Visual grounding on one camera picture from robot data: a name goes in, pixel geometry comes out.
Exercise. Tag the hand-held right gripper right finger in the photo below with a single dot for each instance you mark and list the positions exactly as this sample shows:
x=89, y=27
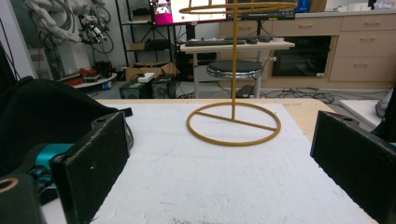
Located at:
x=355, y=158

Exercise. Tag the beige drawer cabinet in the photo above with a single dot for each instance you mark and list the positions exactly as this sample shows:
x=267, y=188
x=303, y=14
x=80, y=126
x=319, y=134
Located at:
x=358, y=40

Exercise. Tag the black equipment box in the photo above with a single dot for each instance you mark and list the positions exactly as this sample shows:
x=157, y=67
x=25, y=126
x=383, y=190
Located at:
x=137, y=89

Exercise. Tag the black round stool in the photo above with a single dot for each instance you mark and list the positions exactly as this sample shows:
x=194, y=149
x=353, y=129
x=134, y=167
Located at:
x=224, y=68

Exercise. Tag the black metal shelf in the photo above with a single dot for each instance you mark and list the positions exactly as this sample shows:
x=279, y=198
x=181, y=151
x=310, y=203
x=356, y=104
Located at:
x=134, y=31

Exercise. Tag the black computer mouse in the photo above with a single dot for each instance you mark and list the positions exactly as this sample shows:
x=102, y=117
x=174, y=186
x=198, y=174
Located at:
x=252, y=40

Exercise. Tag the blue box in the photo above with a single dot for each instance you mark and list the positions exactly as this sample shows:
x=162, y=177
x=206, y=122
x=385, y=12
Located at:
x=302, y=5

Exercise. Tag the cardboard box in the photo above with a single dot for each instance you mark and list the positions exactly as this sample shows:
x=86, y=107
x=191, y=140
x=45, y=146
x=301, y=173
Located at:
x=137, y=72

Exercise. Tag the white foam mat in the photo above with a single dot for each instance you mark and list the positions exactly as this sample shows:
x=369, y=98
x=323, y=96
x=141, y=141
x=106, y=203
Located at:
x=218, y=180

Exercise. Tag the dark computer monitor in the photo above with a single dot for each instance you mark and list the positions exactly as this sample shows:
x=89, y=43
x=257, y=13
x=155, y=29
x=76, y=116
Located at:
x=264, y=14

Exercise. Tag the computer monitor with pink screen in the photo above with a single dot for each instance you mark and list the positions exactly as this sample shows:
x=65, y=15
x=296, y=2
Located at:
x=186, y=11

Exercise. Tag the white round tray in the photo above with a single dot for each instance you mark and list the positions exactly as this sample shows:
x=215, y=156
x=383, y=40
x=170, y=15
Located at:
x=99, y=81

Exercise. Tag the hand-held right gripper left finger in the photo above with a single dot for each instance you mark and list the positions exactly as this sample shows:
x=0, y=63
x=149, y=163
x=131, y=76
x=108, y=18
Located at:
x=93, y=161

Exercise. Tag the black keyboard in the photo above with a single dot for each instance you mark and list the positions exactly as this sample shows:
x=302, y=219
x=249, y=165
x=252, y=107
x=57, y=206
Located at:
x=214, y=42

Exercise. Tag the white flat board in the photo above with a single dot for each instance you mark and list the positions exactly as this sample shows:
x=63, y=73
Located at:
x=361, y=110

